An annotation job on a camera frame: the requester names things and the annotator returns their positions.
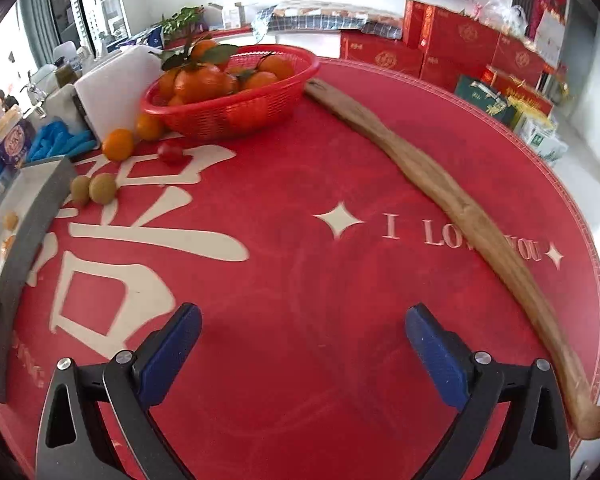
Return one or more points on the wooden back scratcher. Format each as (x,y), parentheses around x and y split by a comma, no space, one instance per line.
(455,205)

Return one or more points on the blue rubber gloves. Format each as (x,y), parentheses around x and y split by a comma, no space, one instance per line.
(55,140)

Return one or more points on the grey rectangular tray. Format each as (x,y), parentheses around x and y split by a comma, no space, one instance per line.
(25,280)

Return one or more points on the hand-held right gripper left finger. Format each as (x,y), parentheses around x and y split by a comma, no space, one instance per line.
(172,355)

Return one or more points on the red plastic basket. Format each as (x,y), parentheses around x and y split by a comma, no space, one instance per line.
(230,115)

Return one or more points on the grey curtain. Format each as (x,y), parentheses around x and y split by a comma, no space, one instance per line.
(37,25)

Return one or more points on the cellophane wrapped gift basket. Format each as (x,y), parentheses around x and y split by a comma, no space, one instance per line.
(502,15)

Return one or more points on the wall calendar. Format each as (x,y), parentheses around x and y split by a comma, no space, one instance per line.
(549,37)

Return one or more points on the papery husk ground cherry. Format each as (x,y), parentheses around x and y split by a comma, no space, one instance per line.
(10,221)

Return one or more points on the white cutting board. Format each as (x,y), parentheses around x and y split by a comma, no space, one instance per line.
(115,90)

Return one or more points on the small green-brown kiwi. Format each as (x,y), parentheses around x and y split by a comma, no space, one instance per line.
(80,191)
(103,189)

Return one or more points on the red and gold carton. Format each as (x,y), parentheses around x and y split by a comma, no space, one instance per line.
(525,92)

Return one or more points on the red gift box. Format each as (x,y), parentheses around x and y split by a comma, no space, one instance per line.
(415,25)
(450,77)
(520,57)
(462,35)
(380,57)

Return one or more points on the red cherry tomato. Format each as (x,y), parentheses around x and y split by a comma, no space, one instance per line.
(170,152)

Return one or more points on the checked cloth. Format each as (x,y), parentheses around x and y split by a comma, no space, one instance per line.
(325,22)

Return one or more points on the red round table mat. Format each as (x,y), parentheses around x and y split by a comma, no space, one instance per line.
(305,285)

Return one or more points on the round orange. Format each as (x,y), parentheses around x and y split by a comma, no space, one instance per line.
(150,127)
(118,145)

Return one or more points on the pile of leafy tangerines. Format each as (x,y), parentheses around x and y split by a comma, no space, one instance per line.
(205,82)

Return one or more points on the white and green carton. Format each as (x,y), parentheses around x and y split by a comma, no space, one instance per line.
(542,140)

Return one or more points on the green potted plant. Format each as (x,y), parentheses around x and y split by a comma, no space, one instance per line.
(182,22)

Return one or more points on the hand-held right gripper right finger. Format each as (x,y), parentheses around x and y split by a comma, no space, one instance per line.
(440,355)

